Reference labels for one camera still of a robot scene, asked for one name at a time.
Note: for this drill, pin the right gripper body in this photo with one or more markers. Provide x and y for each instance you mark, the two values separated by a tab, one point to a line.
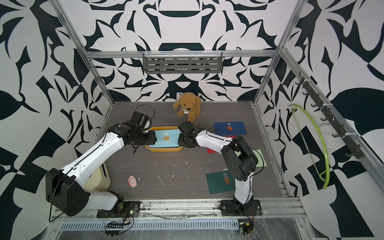
182	140

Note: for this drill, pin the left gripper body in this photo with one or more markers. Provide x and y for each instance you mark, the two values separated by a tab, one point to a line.
146	139

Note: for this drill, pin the yellow plastic storage box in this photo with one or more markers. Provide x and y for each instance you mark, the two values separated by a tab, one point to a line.
164	149

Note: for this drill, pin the light blue envelope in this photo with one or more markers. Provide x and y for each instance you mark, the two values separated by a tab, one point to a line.
166	139

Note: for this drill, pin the dark green envelope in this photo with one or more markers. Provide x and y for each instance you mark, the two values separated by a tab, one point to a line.
220	182

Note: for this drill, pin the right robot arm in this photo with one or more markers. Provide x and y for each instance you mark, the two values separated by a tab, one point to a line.
242	204

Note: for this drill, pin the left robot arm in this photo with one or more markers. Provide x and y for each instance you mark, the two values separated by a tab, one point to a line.
65	187

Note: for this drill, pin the red envelope right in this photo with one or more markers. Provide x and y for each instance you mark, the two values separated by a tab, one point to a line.
210	151

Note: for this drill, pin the brown plush dog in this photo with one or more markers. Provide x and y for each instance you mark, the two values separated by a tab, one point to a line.
190	105

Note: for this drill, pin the dark blue envelope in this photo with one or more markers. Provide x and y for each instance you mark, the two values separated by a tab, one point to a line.
230	128

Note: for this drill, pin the small pink toy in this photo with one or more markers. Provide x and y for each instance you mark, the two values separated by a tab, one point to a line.
132	181

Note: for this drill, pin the cream plastic container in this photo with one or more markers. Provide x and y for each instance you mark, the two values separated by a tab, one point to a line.
99	180

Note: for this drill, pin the light green envelope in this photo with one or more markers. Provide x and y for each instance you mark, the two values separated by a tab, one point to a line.
259	157

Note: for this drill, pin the green plastic hanger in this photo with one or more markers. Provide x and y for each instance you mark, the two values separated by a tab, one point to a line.
325	175

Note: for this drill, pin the grey metal wall shelf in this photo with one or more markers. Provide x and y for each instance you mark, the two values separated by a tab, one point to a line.
194	62

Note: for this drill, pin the black wall hook rail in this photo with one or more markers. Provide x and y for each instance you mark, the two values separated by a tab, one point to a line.
331	117

